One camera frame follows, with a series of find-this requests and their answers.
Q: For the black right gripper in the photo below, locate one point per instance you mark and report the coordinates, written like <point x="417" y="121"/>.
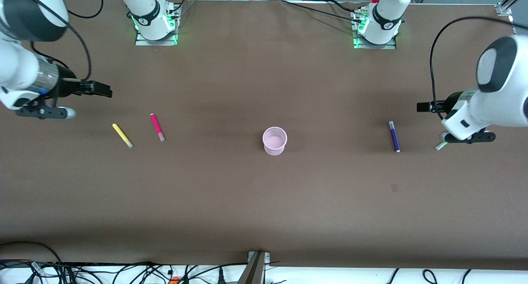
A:
<point x="67" y="85"/>

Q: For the aluminium corner bracket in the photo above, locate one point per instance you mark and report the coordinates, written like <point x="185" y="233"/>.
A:
<point x="504" y="7"/>

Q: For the green pen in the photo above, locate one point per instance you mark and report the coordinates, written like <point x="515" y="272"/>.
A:
<point x="441" y="146"/>

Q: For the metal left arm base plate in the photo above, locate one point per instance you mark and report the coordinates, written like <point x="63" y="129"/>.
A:
<point x="373" y="46"/>

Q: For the pink cup holder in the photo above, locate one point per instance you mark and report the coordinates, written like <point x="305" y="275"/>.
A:
<point x="274" y="142"/>

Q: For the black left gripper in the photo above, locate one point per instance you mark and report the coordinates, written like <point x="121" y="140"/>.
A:
<point x="448" y="102"/>

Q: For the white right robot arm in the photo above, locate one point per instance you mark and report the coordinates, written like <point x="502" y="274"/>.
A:
<point x="16" y="65"/>

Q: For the metal table edge bracket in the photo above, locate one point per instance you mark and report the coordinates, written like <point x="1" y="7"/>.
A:
<point x="255" y="267"/>

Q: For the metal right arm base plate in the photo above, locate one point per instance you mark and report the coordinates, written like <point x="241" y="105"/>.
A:
<point x="142" y="42"/>

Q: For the purple pen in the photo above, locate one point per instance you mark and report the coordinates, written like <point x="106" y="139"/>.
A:
<point x="394" y="136"/>

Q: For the pink pen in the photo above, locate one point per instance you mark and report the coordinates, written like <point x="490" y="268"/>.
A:
<point x="156" y="126"/>

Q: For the yellow pen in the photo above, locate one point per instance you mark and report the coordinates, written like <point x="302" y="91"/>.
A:
<point x="121" y="134"/>

